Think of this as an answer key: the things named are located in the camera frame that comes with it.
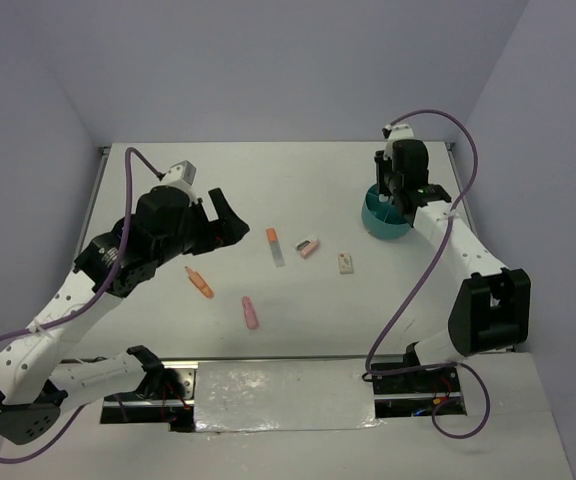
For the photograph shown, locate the white eraser with label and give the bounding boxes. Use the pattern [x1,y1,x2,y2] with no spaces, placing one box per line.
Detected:
[338,253,354,275]

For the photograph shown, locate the orange transparent highlighter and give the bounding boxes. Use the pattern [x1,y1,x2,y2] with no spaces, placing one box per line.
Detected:
[185,266,214,299]

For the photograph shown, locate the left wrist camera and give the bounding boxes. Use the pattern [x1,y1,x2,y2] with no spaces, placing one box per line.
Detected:
[161,161,196,197]

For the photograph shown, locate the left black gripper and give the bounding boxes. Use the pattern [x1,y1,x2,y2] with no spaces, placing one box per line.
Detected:
[154,188,249,266]

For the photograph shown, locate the grey highlighter orange cap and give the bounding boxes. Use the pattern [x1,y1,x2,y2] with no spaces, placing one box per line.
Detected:
[266,228,285,268]

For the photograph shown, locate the teal round organizer container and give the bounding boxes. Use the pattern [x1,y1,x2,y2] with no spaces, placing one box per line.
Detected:
[361,184,411,241]

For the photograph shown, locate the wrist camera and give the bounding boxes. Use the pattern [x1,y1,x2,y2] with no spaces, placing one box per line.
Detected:
[161,161,196,197]
[382,123,415,151]

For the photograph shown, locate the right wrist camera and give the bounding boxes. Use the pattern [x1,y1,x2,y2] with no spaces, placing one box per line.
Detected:
[382,123,415,151]

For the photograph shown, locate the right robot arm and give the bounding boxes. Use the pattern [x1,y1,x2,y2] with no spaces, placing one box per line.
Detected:
[375,139,531,391]

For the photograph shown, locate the silver foil sheet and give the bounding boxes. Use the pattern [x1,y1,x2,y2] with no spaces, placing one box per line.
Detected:
[194,359,379,433]

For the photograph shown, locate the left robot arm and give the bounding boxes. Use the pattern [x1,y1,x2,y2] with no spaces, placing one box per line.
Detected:
[0,186,250,445]

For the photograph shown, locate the pink white correction tape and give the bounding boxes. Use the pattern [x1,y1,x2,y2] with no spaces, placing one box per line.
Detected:
[295,235,320,259]

